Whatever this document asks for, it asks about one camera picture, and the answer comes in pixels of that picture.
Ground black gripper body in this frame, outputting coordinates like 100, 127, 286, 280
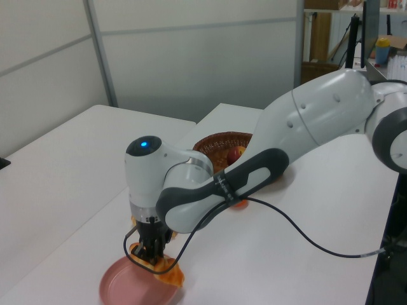
135, 219, 173, 245

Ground long striped bread roll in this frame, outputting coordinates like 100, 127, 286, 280
129, 215, 179, 244

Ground leaf-shaped braided bread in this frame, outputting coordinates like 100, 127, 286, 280
128, 241, 186, 288

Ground orange mandarin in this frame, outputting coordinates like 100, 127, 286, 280
230, 198, 250, 211

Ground red apple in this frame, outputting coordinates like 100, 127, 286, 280
226, 146, 247, 167

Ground pink plate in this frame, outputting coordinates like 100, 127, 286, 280
98, 255, 179, 305

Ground brown woven basket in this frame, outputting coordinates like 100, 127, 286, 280
192, 131, 255, 175

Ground white side table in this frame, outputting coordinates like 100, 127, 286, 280
0, 104, 197, 287

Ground brown cardboard box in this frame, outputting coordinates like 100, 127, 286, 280
301, 61, 343, 86

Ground grey laptop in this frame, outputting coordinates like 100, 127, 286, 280
364, 58, 389, 81

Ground black monitor stand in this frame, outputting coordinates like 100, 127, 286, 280
344, 14, 362, 69

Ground blue bottle yellow cap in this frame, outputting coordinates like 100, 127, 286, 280
375, 37, 392, 65

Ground white stacked cups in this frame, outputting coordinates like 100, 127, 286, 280
386, 54, 407, 81

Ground black computer monitor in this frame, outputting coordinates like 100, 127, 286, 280
361, 0, 381, 69

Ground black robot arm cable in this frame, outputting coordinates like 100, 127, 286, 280
123, 190, 389, 276

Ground grey metal partition post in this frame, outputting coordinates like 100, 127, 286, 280
84, 0, 119, 107

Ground slim grey partition post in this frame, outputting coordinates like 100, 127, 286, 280
294, 0, 307, 87

